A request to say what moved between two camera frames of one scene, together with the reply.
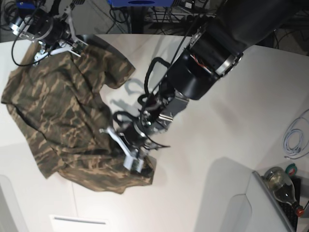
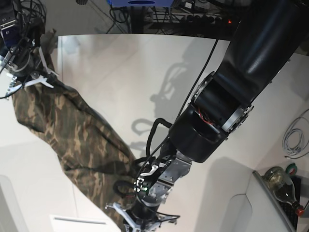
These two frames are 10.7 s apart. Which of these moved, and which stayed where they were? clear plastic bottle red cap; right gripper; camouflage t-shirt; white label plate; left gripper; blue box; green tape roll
Moved: camouflage t-shirt; left gripper; right gripper
Stayed: blue box; clear plastic bottle red cap; green tape roll; white label plate
